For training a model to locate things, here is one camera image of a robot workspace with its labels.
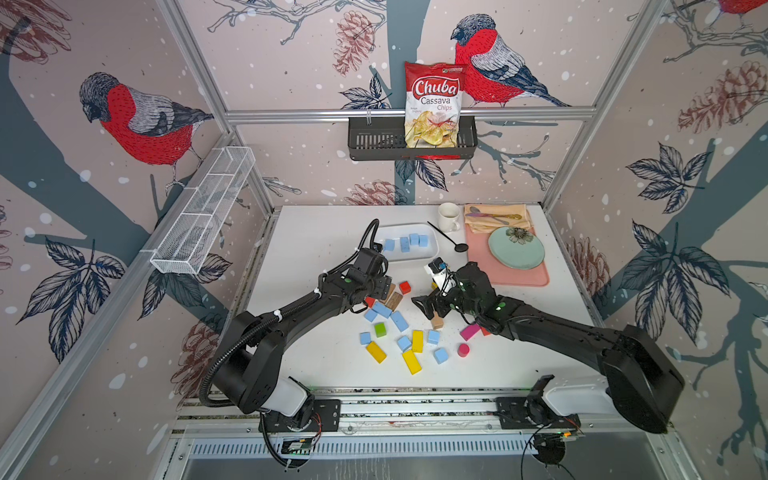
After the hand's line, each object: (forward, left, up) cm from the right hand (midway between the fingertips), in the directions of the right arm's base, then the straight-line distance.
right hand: (423, 288), depth 83 cm
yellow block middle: (-11, +1, -12) cm, 16 cm away
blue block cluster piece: (+27, +2, -11) cm, 29 cm away
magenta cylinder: (-13, -12, -11) cm, 21 cm away
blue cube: (+25, +11, -12) cm, 30 cm away
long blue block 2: (-5, +7, -13) cm, 15 cm away
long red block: (+2, +16, -12) cm, 21 cm away
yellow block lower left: (-14, +13, -12) cm, 23 cm away
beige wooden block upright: (-5, -5, -11) cm, 13 cm away
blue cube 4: (-9, -3, -13) cm, 16 cm away
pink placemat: (+23, -21, -13) cm, 34 cm away
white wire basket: (+7, +60, +19) cm, 63 cm away
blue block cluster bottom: (-2, +16, -13) cm, 21 cm away
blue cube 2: (-10, +17, -14) cm, 24 cm away
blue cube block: (+25, -1, -10) cm, 27 cm away
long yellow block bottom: (-16, +3, -14) cm, 22 cm away
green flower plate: (+25, -36, -12) cm, 45 cm away
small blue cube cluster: (-1, +13, -12) cm, 18 cm away
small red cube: (+6, +5, -11) cm, 14 cm away
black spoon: (+24, -14, -12) cm, 30 cm away
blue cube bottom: (-14, -5, -13) cm, 20 cm away
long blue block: (+26, +6, -13) cm, 29 cm away
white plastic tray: (+21, +1, -12) cm, 24 cm away
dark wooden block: (+2, +9, -12) cm, 15 cm away
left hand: (+5, +13, -2) cm, 14 cm away
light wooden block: (+7, +10, -12) cm, 17 cm away
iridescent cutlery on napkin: (+44, -24, -13) cm, 51 cm away
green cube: (-8, +13, -12) cm, 19 cm away
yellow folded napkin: (+41, -27, -14) cm, 51 cm away
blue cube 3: (-12, +5, -11) cm, 17 cm away
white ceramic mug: (+35, -11, -6) cm, 37 cm away
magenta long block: (-8, -14, -10) cm, 19 cm away
